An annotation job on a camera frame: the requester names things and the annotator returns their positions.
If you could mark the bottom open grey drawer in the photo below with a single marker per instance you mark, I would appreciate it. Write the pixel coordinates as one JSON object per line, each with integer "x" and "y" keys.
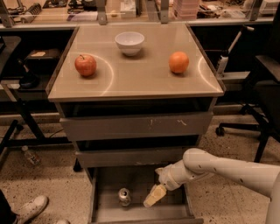
{"x": 173, "y": 208}

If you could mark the silver 7up can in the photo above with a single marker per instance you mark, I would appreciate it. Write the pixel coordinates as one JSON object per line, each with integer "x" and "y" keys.
{"x": 124, "y": 197}

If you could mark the black office chair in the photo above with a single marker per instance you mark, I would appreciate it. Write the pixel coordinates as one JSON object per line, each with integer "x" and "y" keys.
{"x": 261, "y": 93}

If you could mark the grey drawer cabinet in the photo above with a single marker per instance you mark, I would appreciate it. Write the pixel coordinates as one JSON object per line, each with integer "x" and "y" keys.
{"x": 142, "y": 84}

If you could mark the red apple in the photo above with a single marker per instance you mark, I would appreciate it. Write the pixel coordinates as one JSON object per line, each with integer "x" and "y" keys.
{"x": 85, "y": 65}

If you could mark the middle grey drawer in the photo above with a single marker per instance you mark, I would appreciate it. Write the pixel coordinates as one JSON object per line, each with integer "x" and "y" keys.
{"x": 142, "y": 156}

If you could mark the black box with label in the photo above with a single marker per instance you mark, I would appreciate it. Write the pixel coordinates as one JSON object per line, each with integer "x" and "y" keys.
{"x": 43, "y": 58}

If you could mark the black joystick device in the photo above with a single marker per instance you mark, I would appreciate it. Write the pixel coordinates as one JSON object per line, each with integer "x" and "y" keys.
{"x": 29, "y": 79}

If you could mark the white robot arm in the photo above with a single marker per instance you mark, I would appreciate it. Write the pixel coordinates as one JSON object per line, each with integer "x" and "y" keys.
{"x": 197, "y": 164}

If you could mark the orange fruit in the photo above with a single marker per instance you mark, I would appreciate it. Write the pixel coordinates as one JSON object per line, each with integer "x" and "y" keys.
{"x": 178, "y": 62}

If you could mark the plastic water bottle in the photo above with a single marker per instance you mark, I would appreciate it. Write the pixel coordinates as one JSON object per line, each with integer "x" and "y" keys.
{"x": 30, "y": 155}

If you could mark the white small box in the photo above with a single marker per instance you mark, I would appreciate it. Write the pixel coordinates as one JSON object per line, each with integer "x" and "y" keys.
{"x": 128, "y": 9}

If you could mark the pink stacked trays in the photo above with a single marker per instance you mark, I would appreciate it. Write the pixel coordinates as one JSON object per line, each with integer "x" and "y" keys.
{"x": 185, "y": 9}

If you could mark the top grey drawer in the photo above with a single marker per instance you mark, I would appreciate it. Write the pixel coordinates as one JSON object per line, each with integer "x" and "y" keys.
{"x": 136, "y": 126}

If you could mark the white sneaker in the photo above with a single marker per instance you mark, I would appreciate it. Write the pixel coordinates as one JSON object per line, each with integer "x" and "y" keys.
{"x": 31, "y": 209}
{"x": 62, "y": 222}

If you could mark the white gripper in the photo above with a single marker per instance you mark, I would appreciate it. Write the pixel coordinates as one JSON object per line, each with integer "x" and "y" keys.
{"x": 168, "y": 178}

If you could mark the white bowl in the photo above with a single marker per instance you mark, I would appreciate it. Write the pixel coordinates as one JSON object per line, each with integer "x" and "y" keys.
{"x": 130, "y": 42}

